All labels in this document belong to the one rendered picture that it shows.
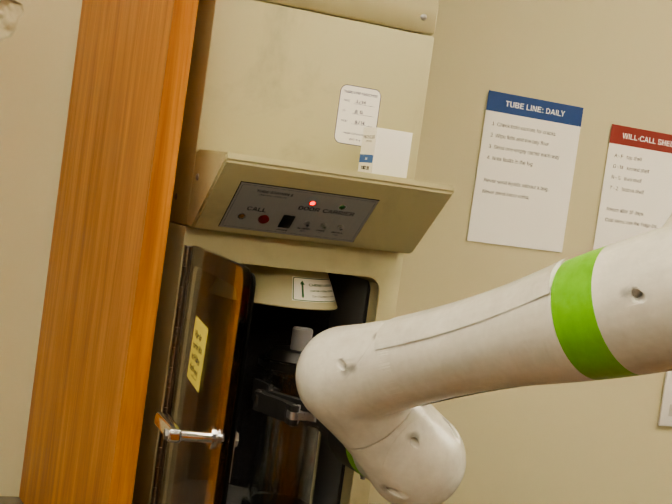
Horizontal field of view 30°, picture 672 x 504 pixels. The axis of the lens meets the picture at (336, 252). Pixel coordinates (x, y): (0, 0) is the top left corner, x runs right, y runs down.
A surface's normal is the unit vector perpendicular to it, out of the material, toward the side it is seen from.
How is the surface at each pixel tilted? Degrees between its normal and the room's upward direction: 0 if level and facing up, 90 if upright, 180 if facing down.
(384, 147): 90
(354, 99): 90
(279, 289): 66
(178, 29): 90
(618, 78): 90
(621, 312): 101
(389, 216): 135
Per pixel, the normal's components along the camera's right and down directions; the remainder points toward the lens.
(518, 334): -0.76, 0.10
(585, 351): -0.54, 0.55
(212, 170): -0.90, -0.11
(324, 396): -0.47, 0.36
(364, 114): 0.41, 0.11
